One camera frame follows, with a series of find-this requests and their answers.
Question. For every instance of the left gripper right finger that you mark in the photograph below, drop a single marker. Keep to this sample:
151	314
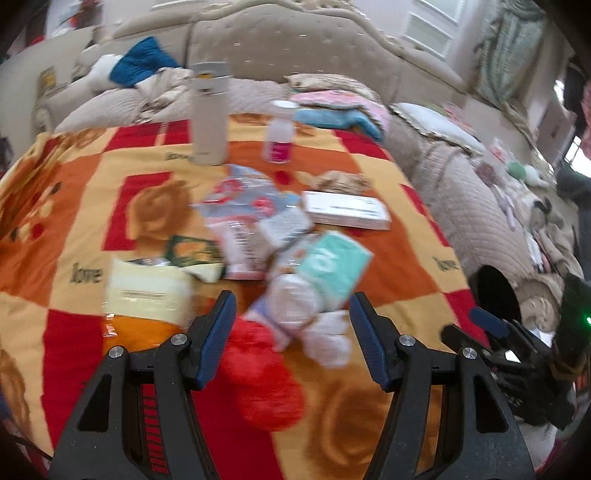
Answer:
478	435

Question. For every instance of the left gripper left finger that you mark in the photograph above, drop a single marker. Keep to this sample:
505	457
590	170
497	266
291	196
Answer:
135	418

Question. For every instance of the yellow orange snack bag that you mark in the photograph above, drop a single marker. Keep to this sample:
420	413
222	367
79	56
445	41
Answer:
144	305

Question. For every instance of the red plastic bag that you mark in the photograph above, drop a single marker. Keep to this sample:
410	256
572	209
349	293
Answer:
264	391

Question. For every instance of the green snack wrapper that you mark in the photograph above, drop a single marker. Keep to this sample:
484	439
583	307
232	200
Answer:
197	257

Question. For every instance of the white orange snack wrapper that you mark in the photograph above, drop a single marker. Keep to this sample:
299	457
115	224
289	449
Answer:
243	248

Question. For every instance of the teal tissue pack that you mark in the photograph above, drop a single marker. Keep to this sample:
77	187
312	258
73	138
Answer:
334	265

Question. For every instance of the small white grey box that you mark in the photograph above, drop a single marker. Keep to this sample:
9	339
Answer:
282	229

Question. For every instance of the clear blue plastic wrapper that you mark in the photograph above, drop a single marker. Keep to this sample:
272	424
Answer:
244	194

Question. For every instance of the white medicine box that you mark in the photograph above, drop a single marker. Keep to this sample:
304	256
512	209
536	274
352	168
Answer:
346	210

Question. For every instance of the beige paper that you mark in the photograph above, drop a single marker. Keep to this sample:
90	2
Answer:
342	183

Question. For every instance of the white foam block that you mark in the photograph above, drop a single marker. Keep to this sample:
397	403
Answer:
293	310

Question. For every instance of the black trash bin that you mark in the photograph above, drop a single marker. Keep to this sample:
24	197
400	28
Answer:
493	293

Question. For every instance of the beige coat on sofa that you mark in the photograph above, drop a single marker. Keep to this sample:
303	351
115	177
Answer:
556	240

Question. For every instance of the orange red love blanket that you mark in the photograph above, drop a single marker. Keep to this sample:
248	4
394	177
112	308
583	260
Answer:
75	201

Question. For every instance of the green white plush toy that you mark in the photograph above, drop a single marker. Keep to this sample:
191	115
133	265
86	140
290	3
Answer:
527	174

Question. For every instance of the beige tufted sofa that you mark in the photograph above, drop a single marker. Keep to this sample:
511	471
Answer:
263	42

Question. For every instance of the plastic bag of snacks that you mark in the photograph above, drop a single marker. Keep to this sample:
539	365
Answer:
492	167

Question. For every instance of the white frilled pillow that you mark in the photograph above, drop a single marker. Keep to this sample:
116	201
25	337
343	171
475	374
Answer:
431	124

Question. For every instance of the white pink pill bottle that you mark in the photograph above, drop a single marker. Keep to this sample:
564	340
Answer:
280	132

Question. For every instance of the green patterned curtain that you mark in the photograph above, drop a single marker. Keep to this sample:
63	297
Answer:
510	36

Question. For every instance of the beige crumpled clothing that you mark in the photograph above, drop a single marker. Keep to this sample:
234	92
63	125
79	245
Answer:
160	90

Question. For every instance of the white thermos bottle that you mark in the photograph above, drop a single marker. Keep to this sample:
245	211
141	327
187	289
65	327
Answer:
209	93

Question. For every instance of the pink blue folded blanket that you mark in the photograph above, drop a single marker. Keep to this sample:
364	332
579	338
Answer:
333	101

